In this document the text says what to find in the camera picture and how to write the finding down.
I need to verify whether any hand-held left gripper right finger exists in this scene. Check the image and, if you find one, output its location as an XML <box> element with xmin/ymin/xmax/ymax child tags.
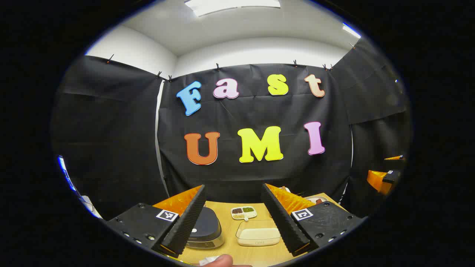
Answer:
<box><xmin>261</xmin><ymin>183</ymin><xmax>366</xmax><ymax>257</ymax></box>

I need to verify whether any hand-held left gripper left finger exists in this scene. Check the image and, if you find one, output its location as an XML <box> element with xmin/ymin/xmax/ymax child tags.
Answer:
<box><xmin>106</xmin><ymin>184</ymin><xmax>207</xmax><ymax>259</ymax></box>

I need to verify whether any dark lidded rice cooker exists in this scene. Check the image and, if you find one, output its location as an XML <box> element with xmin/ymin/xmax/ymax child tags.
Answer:
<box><xmin>186</xmin><ymin>207</ymin><xmax>225</xmax><ymax>249</ymax></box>

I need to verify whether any clear box of rice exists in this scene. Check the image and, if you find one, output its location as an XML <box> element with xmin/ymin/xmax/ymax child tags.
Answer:
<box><xmin>236</xmin><ymin>220</ymin><xmax>281</xmax><ymax>247</ymax></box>

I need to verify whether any divided tray of grains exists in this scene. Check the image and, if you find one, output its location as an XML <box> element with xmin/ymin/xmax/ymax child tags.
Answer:
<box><xmin>231</xmin><ymin>206</ymin><xmax>257</xmax><ymax>221</ymax></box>

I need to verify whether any white plate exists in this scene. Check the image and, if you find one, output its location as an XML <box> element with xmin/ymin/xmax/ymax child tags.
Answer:
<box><xmin>302</xmin><ymin>195</ymin><xmax>329</xmax><ymax>205</ymax></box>

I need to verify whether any black backdrop cloth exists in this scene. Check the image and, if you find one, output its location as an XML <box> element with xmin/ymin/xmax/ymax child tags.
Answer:
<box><xmin>52</xmin><ymin>37</ymin><xmax>412</xmax><ymax>221</ymax></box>

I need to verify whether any small ceiling light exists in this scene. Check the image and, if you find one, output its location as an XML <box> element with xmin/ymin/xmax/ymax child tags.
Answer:
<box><xmin>342</xmin><ymin>23</ymin><xmax>361</xmax><ymax>39</ymax></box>

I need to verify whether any large ceiling light panel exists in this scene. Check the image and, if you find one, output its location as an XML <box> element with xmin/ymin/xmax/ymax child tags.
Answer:
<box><xmin>184</xmin><ymin>0</ymin><xmax>281</xmax><ymax>17</ymax></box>

